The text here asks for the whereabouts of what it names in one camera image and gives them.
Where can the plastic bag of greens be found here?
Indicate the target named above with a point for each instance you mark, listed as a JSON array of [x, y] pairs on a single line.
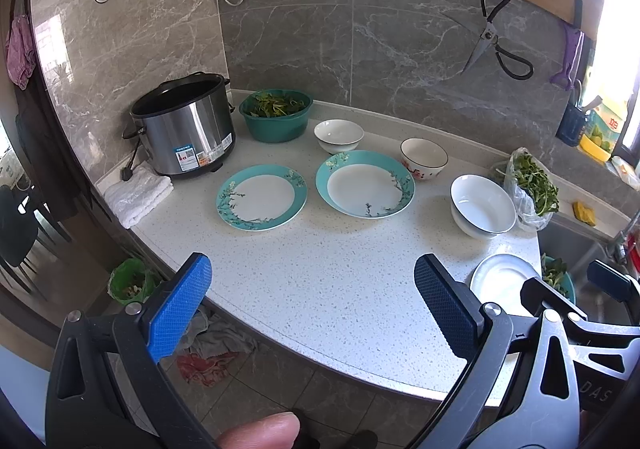
[[529, 185]]

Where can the red white rag on floor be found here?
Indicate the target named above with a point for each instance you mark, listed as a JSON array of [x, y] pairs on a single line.
[[205, 371]]

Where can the purple peeler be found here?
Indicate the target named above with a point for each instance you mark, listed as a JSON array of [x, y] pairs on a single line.
[[574, 43]]

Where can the pink hanging cloth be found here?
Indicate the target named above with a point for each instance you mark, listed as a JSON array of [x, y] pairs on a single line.
[[20, 52]]

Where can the person's left hand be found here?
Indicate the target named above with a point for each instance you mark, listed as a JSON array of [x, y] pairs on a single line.
[[277, 431]]

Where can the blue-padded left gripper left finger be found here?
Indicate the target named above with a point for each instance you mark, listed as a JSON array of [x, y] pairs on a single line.
[[107, 388]]

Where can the yellow sponge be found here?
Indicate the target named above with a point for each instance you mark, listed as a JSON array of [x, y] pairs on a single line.
[[584, 214]]

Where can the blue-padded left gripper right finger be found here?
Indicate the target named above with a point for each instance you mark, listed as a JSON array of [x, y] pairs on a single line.
[[540, 407]]

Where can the large white bowl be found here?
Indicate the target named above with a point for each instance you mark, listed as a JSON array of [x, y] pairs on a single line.
[[483, 204]]

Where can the green trash bin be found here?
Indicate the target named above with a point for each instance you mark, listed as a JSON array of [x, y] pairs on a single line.
[[132, 281]]

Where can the small white bowl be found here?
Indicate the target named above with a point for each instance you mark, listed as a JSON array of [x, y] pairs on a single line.
[[337, 135]]

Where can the black kitchen scissors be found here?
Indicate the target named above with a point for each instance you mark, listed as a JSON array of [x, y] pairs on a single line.
[[488, 39]]

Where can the small teal floral plate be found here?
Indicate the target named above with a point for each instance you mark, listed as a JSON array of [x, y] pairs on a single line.
[[261, 197]]

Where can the blue utensil holder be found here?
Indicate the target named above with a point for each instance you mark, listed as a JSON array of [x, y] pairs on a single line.
[[574, 121]]

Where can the green basin with vegetables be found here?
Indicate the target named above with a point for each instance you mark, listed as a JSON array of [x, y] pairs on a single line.
[[276, 116]]

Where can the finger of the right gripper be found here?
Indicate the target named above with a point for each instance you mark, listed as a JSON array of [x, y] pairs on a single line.
[[620, 287], [537, 297]]

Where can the white bowl red flowers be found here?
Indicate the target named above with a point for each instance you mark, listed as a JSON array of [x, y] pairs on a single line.
[[423, 158]]

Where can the large teal floral plate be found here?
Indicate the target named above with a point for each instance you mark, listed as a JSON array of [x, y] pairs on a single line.
[[365, 184]]

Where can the stainless steel rice cooker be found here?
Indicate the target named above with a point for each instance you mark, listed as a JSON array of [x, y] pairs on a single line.
[[184, 125]]

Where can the folded white towel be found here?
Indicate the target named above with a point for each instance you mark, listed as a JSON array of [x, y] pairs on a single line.
[[132, 200]]

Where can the teal bowl in sink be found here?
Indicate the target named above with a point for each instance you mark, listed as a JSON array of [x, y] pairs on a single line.
[[555, 273]]

